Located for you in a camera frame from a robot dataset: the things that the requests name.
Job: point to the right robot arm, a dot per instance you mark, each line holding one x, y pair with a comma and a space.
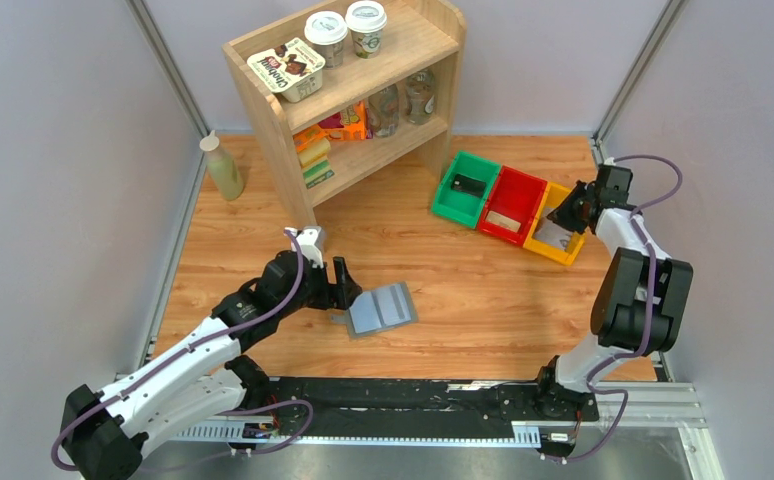
640, 304

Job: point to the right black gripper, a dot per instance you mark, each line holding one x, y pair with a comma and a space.
574, 208

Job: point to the right paper coffee cup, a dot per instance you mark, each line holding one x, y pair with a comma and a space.
366, 21

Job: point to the red plastic bin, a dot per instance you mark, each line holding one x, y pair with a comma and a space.
517, 195

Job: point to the Chobani yogurt pack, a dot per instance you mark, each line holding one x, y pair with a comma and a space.
292, 69

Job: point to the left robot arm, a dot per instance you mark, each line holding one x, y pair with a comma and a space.
107, 433

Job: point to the right clear glass jar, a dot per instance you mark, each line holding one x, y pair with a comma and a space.
420, 96

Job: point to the green squeeze bottle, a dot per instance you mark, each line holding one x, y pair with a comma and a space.
222, 167

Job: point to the green plastic bin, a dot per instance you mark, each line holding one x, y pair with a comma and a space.
459, 207

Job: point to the orange snack package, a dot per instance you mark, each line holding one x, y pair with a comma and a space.
349, 124

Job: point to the clear glass jar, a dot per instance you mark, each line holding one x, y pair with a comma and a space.
383, 112
420, 96

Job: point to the left clear glass jar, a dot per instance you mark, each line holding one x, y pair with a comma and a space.
383, 112

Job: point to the wooden shelf unit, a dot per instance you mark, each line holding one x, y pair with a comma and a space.
418, 34

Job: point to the paper coffee cup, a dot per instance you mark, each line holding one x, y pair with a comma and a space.
366, 21
326, 31

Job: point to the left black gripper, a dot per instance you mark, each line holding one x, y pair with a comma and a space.
334, 289

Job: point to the stacked sponges pack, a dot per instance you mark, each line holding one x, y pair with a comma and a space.
313, 146

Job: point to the yellow plastic bin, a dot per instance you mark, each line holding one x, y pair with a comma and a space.
552, 197

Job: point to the black card in green bin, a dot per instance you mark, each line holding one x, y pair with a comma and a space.
467, 185

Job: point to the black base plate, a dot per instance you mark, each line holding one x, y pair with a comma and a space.
411, 408

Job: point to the tan card in red bin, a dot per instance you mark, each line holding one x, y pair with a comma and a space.
502, 221

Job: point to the left paper coffee cup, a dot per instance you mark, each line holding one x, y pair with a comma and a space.
326, 31

